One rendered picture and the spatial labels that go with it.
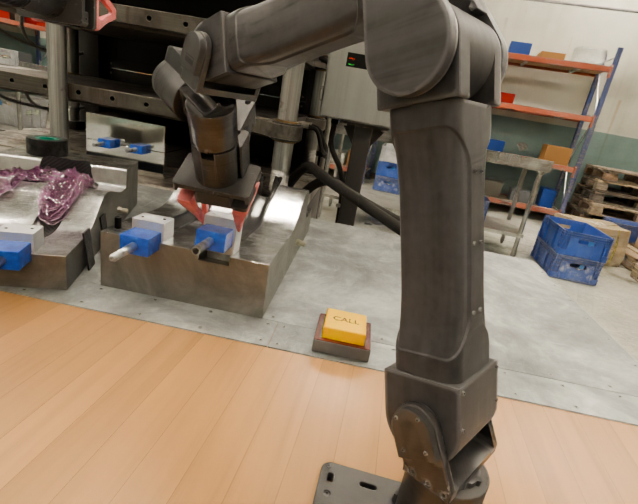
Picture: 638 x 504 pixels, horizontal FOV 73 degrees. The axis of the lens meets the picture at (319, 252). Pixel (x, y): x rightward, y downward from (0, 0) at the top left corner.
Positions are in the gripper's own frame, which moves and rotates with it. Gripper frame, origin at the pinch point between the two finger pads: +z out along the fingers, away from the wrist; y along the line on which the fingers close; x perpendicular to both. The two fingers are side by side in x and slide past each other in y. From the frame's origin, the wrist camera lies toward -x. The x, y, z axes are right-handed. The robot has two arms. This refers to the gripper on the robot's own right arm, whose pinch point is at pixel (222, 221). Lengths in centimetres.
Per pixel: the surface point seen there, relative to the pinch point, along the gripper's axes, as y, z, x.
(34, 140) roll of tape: 50, 15, -25
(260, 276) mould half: -7.2, 4.4, 5.1
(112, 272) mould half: 15.7, 8.7, 7.1
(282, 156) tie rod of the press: 4, 36, -62
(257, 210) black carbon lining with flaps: -0.3, 14.9, -17.9
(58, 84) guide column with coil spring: 78, 32, -70
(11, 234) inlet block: 28.0, 2.0, 8.5
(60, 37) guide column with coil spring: 78, 20, -78
